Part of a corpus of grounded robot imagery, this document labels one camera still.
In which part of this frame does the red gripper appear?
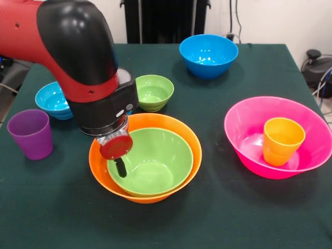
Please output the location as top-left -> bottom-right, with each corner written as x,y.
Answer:
100,133 -> 134,178

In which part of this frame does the large orange bowl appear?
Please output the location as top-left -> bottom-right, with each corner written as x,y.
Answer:
88,113 -> 202,204

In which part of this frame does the large pink bowl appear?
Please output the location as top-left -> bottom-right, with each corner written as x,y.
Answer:
224,96 -> 332,180

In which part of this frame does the large green bowl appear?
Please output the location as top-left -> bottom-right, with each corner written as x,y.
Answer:
106,127 -> 194,198

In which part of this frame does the medium blue bowl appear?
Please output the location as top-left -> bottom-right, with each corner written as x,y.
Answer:
178,34 -> 239,80

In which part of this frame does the orange cup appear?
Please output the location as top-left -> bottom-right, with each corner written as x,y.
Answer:
262,117 -> 306,167

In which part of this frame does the small green bowl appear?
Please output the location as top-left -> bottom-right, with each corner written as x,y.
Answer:
135,74 -> 175,113

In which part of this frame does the small light blue bowl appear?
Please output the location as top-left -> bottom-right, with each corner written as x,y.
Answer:
35,81 -> 74,120

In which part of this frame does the dark green tablecloth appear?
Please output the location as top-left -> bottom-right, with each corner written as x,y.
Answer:
0,43 -> 332,249

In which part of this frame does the black hanging cable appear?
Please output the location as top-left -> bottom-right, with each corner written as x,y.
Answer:
229,0 -> 243,44

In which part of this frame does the purple cup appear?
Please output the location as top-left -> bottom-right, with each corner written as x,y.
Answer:
7,109 -> 54,161

